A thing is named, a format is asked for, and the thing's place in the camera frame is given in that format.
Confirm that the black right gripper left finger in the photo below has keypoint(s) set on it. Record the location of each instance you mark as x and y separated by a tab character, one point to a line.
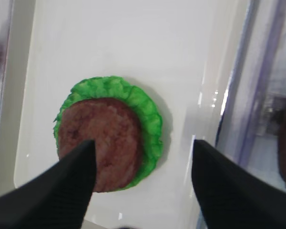
56	199

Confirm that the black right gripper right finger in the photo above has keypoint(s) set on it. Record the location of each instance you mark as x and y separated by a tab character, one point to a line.
231	198

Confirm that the brown meat patty front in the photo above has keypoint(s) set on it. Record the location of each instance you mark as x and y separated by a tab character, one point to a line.
116	130

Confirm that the green lettuce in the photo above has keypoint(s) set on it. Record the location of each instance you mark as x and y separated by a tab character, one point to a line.
135	98

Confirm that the white metal tray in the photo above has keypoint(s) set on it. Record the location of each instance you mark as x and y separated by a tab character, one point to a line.
181	52

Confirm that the clear patty holder rail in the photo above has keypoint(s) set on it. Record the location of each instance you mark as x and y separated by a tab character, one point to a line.
249	82

